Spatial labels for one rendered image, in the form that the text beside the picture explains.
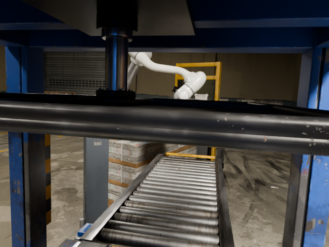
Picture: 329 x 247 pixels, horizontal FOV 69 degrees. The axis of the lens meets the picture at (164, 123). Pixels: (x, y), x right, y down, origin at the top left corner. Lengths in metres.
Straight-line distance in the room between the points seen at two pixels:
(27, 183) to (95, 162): 1.27
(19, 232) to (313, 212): 0.90
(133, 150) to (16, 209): 1.57
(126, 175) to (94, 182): 0.45
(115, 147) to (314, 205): 2.07
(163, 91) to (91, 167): 7.55
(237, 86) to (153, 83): 3.14
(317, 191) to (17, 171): 0.88
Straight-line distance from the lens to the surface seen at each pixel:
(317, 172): 0.74
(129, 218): 1.12
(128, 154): 2.45
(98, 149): 2.11
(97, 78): 10.30
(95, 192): 2.22
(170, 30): 0.51
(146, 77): 9.64
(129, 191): 1.36
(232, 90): 9.31
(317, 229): 0.79
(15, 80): 0.89
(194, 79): 1.80
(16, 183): 0.95
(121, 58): 0.41
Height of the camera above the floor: 1.32
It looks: 7 degrees down
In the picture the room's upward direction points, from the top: 2 degrees clockwise
